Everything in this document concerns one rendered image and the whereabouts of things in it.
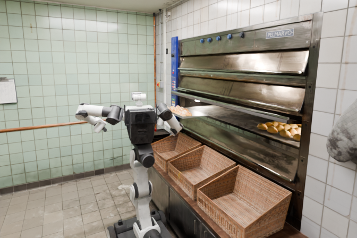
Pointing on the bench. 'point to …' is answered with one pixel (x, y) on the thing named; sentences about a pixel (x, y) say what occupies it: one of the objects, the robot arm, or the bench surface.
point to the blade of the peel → (192, 114)
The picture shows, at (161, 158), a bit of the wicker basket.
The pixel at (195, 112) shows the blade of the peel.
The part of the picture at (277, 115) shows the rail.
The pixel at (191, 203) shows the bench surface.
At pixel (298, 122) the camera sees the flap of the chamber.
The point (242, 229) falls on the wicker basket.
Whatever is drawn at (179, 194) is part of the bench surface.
